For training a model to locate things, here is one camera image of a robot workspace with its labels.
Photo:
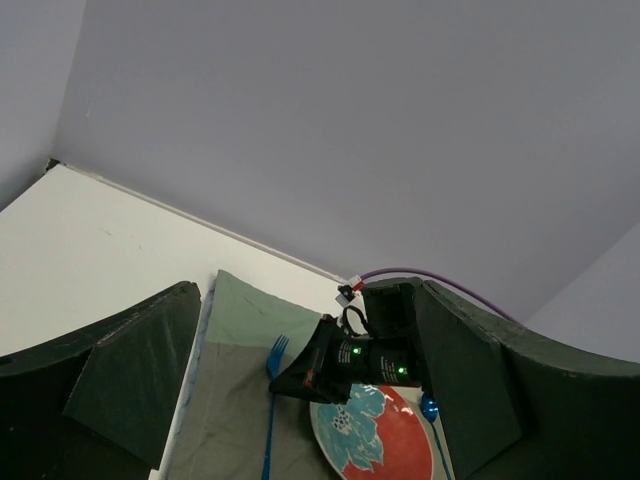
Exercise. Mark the red floral plate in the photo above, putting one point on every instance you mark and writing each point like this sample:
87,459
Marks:
375,435

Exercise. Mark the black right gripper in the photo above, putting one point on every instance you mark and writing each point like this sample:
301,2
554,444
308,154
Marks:
389,353

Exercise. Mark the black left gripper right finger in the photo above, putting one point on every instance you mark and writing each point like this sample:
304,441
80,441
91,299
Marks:
517,405

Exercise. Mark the blue metallic spoon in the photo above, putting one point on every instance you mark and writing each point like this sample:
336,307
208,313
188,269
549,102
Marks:
430,411

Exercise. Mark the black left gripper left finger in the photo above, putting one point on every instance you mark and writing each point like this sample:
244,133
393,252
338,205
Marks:
98,402

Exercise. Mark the green patchwork cloth placemat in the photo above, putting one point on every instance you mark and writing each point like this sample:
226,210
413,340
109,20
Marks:
223,426

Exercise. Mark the blue plastic fork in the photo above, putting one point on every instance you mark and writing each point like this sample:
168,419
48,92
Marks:
273,364

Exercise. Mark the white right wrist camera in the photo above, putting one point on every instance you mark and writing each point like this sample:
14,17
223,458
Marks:
349,291

